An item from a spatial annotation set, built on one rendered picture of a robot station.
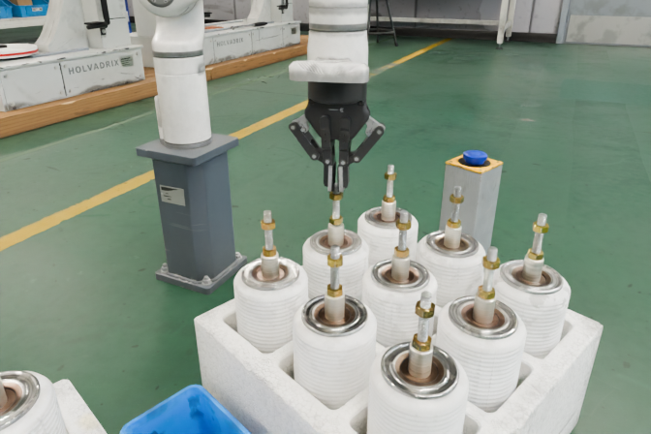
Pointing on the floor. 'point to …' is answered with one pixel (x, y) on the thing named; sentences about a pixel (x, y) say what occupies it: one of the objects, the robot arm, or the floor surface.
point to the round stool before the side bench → (378, 16)
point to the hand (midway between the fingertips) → (336, 176)
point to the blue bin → (186, 416)
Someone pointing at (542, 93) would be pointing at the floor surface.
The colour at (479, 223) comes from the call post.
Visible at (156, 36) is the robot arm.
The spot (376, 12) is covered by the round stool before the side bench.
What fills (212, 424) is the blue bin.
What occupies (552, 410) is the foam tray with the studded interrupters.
